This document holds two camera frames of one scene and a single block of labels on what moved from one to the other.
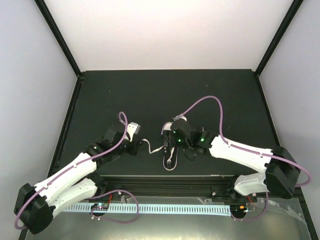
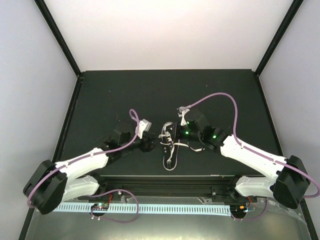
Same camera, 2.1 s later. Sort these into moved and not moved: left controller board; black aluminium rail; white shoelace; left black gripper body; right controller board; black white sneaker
Moved: left black gripper body; white shoelace
Not moved: right controller board; black aluminium rail; left controller board; black white sneaker
